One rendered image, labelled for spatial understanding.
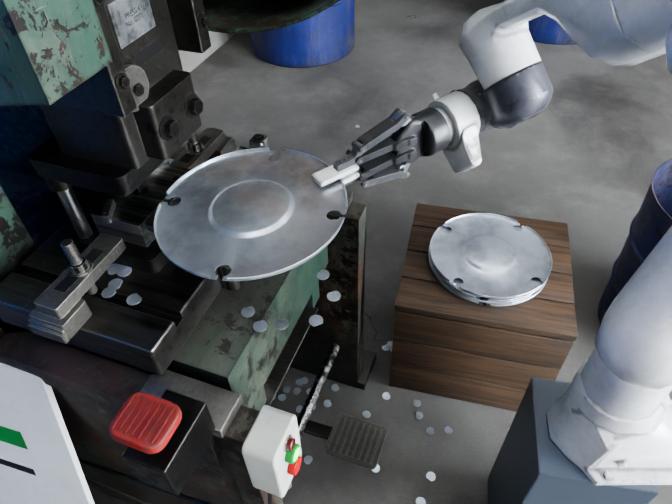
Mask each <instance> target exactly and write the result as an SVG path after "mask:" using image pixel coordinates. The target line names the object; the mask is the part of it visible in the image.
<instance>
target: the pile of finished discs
mask: <svg viewBox="0 0 672 504"><path fill-rule="evenodd" d="M428 259H429V265H430V268H431V270H432V272H433V274H434V276H435V277H436V279H437V280H438V281H439V282H440V283H441V284H442V285H443V286H444V287H445V288H446V289H447V290H449V291H450V292H451V293H453V294H455V295H456V296H458V297H460V298H462V299H464V300H467V301H470V302H473V303H476V304H480V305H483V303H486V306H497V307H501V306H511V305H516V304H520V303H523V302H525V301H528V300H530V299H531V298H533V297H534V296H536V295H537V294H538V293H539V292H540V291H541V290H542V289H543V288H544V286H545V284H546V282H547V280H548V277H549V275H550V272H551V269H552V256H551V252H550V250H549V248H548V246H547V244H546V243H545V241H544V240H543V239H542V238H541V237H540V236H539V235H538V234H537V233H536V232H535V231H534V230H533V229H531V228H530V227H528V226H527V225H526V227H525V226H520V223H518V222H517V220H515V219H512V218H509V217H506V216H502V215H498V214H492V213H469V214H464V215H460V216H456V217H454V218H451V219H449V220H447V221H446V222H445V224H443V226H442V227H438V228H437V230H436V231H435V232H434V234H433V236H432V238H431V242H430V245H429V251H428Z"/></svg>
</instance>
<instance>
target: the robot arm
mask: <svg viewBox="0 0 672 504"><path fill-rule="evenodd" d="M544 14H545V15H547V16H549V17H550V18H552V19H554V20H556V21H557V22H558V23H559V24H560V26H561V27H562V28H563V29H564V30H565V31H566V32H567V33H568V34H569V35H570V37H571V38H572V39H573V40H574V41H575V42H576V43H577V44H578V45H579V46H580V47H581V49H582V50H583V51H584V52H585V53H587V54H588V55H589V56H590V57H592V58H595V59H597V60H600V61H602V62H605V63H607V64H609V65H612V66H632V65H637V64H639V63H642V62H645V61H647V60H650V59H652V58H655V57H658V56H660V55H663V54H666V59H667V69H668V70H669V72H670V74H671V75H672V0H506V1H504V2H502V3H499V4H495V5H492V6H489V7H486V8H483V9H480V10H478V11H477V12H476V13H475V14H473V15H472V16H471V17H470V18H469V19H468V20H467V21H466V22H465V23H464V25H463V30H462V34H461V39H460V43H459V46H460V48H461V50H462V51H463V53H464V54H465V56H466V58H467V59H468V61H469V63H470V65H471V67H472V69H473V70H474V72H475V74H476V76H477V78H478V79H477V80H475V81H473V82H471V83H470V84H469V85H467V86H466V87H465V88H463V89H458V90H453V91H451V92H450V93H449V94H447V95H445V96H442V97H440V98H439V96H438V93H434V94H433V95H431V97H432V100H433V101H432V102H431V103H429V105H428V108H425V109H423V110H421V111H419V112H417V113H414V114H413V115H411V116H410V115H409V114H408V113H407V112H405V111H404V110H402V109H401V108H399V107H398V108H396V109H395V110H394V111H393V113H392V114H391V115H390V116H389V117H388V118H386V119H385V120H383V121H382V122H380V123H379V124H377V125H376V126H374V127H373V128H371V129H370V130H368V131H367V132H365V133H364V134H362V135H361V136H359V137H358V138H356V139H355V140H353V141H352V143H351V145H352V151H351V150H350V149H348V150H347V151H346V154H347V156H344V157H342V158H340V159H338V160H336V161H334V162H333V165H331V166H329V167H327V168H325V169H322V170H320V171H318V172H316V173H314V174H312V175H311V176H312V179H313V180H314V181H315V182H316V183H317V184H318V185H319V186H320V187H323V186H325V185H327V184H329V183H331V182H334V181H336V180H338V179H340V178H341V179H342V181H343V183H344V185H345V186H347V185H349V184H351V183H353V182H355V181H357V182H358V183H359V184H360V185H361V186H362V187H363V188H366V187H369V186H373V185H376V184H380V183H383V182H386V181H390V180H393V179H396V178H408V177H409V175H410V173H409V172H408V171H407V170H408V168H409V166H410V164H412V163H414V162H416V161H417V160H418V159H419V158H420V157H424V156H432V155H434V154H436V153H438V152H440V151H442V150H443V152H444V154H445V156H446V158H447V160H448V162H449V164H450V166H451V168H452V169H453V171H454V172H455V173H460V172H465V171H468V170H470V169H473V168H475V167H476V166H478V165H479V164H480V163H481V162H482V158H481V150H480V143H479V136H478V135H479V134H480V133H481V132H482V131H485V130H491V129H494V128H497V129H511V128H513V127H514V126H516V125H517V124H519V123H521V122H523V121H526V120H528V119H531V118H533V117H536V116H537V115H538V114H540V113H541V112H542V111H544V110H545V109H546V108H547V106H548V104H549V102H550V100H551V98H552V94H553V86H552V84H551V81H550V79H549V77H548V74H547V72H546V69H545V67H544V64H543V62H542V61H541V58H540V56H539V54H538V51H537V49H536V46H535V44H534V41H533V39H532V37H531V34H530V32H529V27H528V21H530V20H532V19H534V18H537V17H539V16H541V15H544ZM362 144H363V145H362ZM401 162H402V163H401ZM357 164H358V165H357ZM594 342H595V348H594V350H593V351H592V353H591V355H590V357H589V359H586V360H585V361H584V362H583V364H582V365H581V367H580V368H579V370H578V371H577V373H576V374H575V376H574V378H573V380H572V383H571V385H570V387H569V388H568V389H567V390H566V392H565V393H564V394H563V395H562V396H560V397H558V398H557V399H555V401H554V402H553V404H552V405H551V407H550V408H549V410H548V411H547V413H546V414H547V421H548V427H549V434H550V438H551V440H552V441H553V442H554V443H555V444H556V445H557V447H558V448H559V449H560V450H561V451H562V453H563V454H564V455H565V456H566V457H567V458H568V459H569V460H570V461H571V462H573V463H574V464H575V465H576V466H578V467H579V468H580V469H581V470H582V471H583V472H584V473H585V475H586V476H587V477H588V478H589V479H590V480H591V481H592V483H593V484H594V485H672V400H671V399H670V397H669V393H670V391H671V390H672V226H671V227H670V228H669V230H668V231H667V232H666V233H665V235H664V236H663V237H662V239H661V240H660V241H659V242H658V244H657V245H656V246H655V248H654V249H653V250H652V251H651V253H650V254H649V255H648V256H647V258H646V259H645V260H644V262H643V263H642V264H641V265H640V267H639V268H638V269H637V271H636V272H635V273H634V274H633V276H632V277H631V278H630V280H629V281H628V282H627V283H626V285H625V286H624V287H623V289H622V290H621V291H620V292H619V294H618V295H617V296H616V298H615V299H614V300H613V302H612V303H611V305H610V306H609V308H608V310H607V311H606V313H605V314H604V317H603V320H602V322H601V325H600V327H599V330H598V333H597V335H596V338H595V341H594Z"/></svg>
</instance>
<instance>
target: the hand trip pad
mask: <svg viewBox="0 0 672 504"><path fill-rule="evenodd" d="M181 419H182V412H181V410H180V408H179V406H178V405H177V404H175V403H174V402H171V401H168V400H165V399H162V398H160V397H157V396H154V395H151V394H148V393H145V392H138V393H135V394H133V395H131V396H130V397H129V398H128V399H127V400H126V402H125V403H124V404H123V406H122V407H121V409H120V410H119V411H118V413H117V414H116V416H115V417H114V418H113V420H112V421H111V423H110V425H109V433H110V435H111V437H112V439H113V440H115V441H116V442H118V443H121V444H123V445H126V446H128V447H131V448H134V449H136V450H139V451H141V452H144V453H146V454H155V453H158V452H160V451H161V450H163V449H164V447H165V446H166V445H167V444H168V442H169V440H170V439H171V437H172V435H173V434H174V432H175V431H176V429H177V427H178V426H179V424H180V422H181Z"/></svg>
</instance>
